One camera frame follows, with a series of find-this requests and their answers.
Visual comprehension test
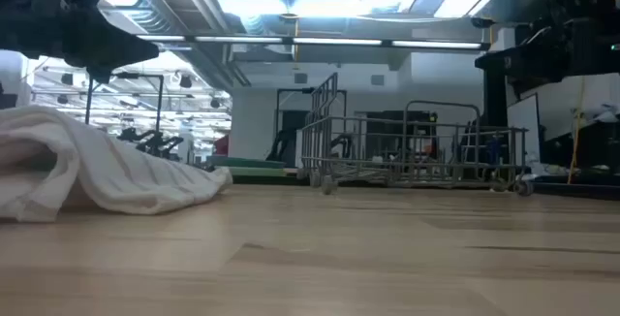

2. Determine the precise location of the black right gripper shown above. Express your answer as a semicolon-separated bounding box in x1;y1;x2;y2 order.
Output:
475;13;620;87

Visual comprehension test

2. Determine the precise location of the white board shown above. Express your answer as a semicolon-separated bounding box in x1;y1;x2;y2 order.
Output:
507;93;542;163

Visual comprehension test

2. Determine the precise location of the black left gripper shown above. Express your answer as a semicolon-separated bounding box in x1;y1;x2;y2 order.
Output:
0;0;160;84

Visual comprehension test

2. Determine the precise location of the yellow cable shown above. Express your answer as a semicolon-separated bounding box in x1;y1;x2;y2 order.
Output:
567;77;588;185

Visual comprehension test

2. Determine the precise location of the grey wire dish rack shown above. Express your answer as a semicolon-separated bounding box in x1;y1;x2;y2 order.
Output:
296;72;534;197

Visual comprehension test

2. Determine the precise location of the white striped dish towel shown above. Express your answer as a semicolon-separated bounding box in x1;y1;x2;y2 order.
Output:
0;106;233;224

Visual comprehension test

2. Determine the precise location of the black upright pillar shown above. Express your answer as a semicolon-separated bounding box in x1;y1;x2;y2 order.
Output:
483;68;509;131

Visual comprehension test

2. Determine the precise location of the black metal stand frame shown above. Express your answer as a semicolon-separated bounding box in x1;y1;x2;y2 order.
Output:
84;72;166;136

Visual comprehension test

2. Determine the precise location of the long ceiling light bar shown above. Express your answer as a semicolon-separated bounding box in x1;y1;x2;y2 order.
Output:
138;34;490;51

